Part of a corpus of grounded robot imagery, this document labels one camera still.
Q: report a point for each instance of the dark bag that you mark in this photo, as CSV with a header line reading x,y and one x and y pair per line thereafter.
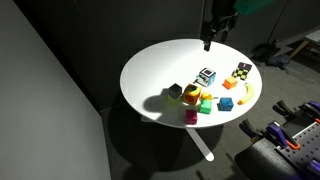
x,y
271,55

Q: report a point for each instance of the black patterned cube red stripe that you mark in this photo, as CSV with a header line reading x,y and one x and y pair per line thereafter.
x,y
242,71

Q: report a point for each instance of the wooden side table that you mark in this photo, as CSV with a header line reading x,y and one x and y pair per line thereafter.
x,y
311,37

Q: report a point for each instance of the small yellow ball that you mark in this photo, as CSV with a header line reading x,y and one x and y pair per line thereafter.
x,y
206,96

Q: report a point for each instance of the blue block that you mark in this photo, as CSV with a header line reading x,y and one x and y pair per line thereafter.
x,y
226,104

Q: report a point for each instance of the blue white patterned cube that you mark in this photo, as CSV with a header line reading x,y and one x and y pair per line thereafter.
x,y
206,77

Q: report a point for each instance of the orange yellow number cube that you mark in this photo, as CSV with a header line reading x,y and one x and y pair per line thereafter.
x,y
191,94

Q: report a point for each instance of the magenta block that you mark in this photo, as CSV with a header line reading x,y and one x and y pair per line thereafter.
x,y
191,117

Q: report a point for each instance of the small purple clamp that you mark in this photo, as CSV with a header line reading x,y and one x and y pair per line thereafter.
x,y
314,166

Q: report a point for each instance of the orange block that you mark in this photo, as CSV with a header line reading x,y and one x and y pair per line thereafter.
x,y
230,82

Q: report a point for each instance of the black clamp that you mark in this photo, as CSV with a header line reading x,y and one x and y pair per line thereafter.
x,y
286,110
250,128

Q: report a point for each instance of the white table leg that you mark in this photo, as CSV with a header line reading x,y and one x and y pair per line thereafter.
x,y
200,143

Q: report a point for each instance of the flat dark gray plate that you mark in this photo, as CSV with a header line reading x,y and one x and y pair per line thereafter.
x,y
260,163

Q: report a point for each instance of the black perforated board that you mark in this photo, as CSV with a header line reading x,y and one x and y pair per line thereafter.
x,y
305,146

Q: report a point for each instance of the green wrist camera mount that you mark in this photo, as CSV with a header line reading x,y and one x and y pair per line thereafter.
x,y
253,6

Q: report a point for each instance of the yellow banana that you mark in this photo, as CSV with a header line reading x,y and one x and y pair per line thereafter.
x,y
248,94

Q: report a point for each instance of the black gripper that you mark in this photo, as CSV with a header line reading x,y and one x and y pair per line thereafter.
x,y
223,13

